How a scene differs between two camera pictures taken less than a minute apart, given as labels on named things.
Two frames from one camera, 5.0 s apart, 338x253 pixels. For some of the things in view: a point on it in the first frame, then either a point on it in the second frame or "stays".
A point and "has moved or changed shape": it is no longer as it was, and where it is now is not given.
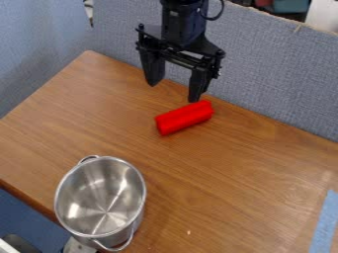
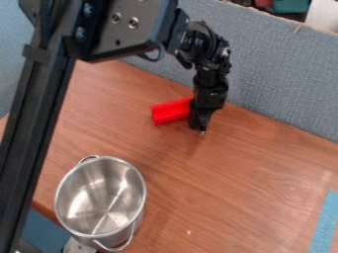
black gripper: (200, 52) to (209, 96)
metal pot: (99, 197) stays
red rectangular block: (184, 117) has moved or changed shape
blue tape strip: (324, 238) stays
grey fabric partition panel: (280, 68) stays
